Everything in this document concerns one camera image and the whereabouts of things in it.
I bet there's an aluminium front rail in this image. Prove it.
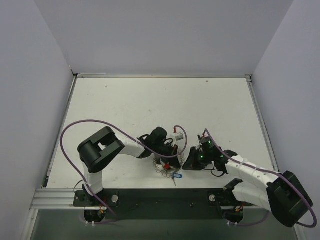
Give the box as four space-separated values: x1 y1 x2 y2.
30 188 86 210

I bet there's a large metal keyring with loops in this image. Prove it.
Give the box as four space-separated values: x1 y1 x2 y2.
152 150 185 178

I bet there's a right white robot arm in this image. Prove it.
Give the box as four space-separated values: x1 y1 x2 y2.
182 136 313 228

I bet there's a blue key tag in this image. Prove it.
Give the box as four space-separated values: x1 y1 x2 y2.
172 173 183 180

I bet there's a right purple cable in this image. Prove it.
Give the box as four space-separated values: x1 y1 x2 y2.
203 128 315 227

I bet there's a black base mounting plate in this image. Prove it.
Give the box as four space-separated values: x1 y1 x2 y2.
73 188 248 220

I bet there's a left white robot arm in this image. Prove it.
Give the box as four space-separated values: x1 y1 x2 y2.
77 127 184 206

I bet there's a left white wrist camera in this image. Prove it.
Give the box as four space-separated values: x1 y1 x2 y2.
172 132 185 142

